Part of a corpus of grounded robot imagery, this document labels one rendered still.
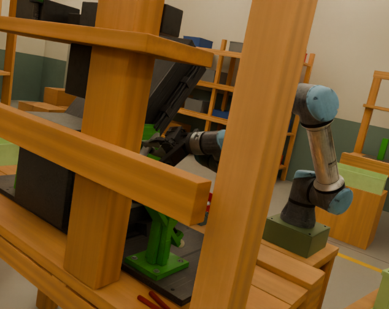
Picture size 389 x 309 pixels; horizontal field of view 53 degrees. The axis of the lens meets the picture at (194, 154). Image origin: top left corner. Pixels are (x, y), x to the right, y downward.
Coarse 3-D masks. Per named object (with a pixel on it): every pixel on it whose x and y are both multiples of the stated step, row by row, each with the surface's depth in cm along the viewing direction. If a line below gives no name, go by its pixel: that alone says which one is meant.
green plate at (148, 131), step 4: (144, 124) 142; (148, 124) 143; (152, 124) 145; (144, 128) 142; (148, 128) 143; (152, 128) 145; (144, 132) 142; (148, 132) 143; (152, 132) 145; (144, 136) 142; (148, 136) 143; (156, 148) 147; (148, 156) 143; (152, 156) 145; (156, 160) 147
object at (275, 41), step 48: (144, 0) 90; (288, 0) 68; (96, 48) 98; (288, 48) 69; (96, 96) 99; (144, 96) 99; (240, 96) 74; (288, 96) 74; (240, 144) 75; (96, 192) 100; (240, 192) 75; (96, 240) 101; (240, 240) 76; (96, 288) 103; (240, 288) 80
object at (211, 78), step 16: (208, 48) 707; (224, 48) 690; (240, 48) 673; (304, 64) 631; (208, 80) 715; (224, 80) 734; (304, 80) 654; (192, 96) 778; (224, 96) 742; (192, 112) 730; (208, 112) 714; (224, 112) 700; (208, 128) 717; (288, 128) 667; (288, 144) 675; (288, 160) 677
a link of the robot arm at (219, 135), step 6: (204, 132) 123; (210, 132) 122; (216, 132) 120; (222, 132) 119; (204, 138) 122; (210, 138) 120; (216, 138) 119; (222, 138) 118; (204, 144) 121; (210, 144) 120; (216, 144) 119; (222, 144) 118; (204, 150) 122; (210, 150) 121; (216, 150) 120; (216, 156) 122
